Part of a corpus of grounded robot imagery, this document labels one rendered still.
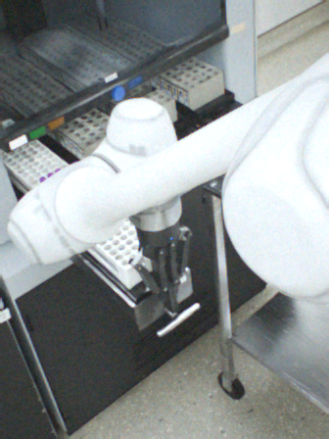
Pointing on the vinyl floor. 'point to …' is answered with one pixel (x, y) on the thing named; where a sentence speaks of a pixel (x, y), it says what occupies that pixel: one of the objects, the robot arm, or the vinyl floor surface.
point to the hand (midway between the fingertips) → (168, 295)
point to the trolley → (269, 327)
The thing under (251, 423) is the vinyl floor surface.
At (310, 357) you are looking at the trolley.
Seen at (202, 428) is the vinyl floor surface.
